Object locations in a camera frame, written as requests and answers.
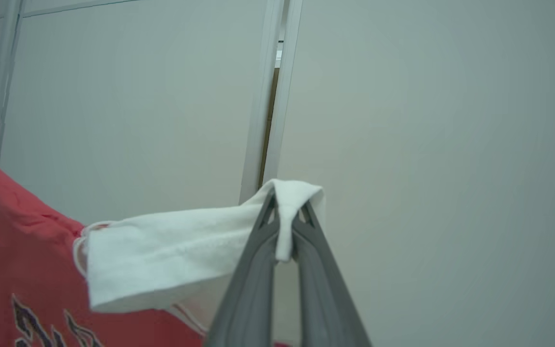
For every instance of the grey partition post with feet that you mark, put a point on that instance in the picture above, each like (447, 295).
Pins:
(258, 96)

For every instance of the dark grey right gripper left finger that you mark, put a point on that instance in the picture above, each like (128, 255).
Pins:
(248, 299)

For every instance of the red white lettered jersey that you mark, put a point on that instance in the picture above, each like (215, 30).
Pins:
(17, 250)

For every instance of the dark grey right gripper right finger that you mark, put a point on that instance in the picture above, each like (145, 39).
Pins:
(323, 299)

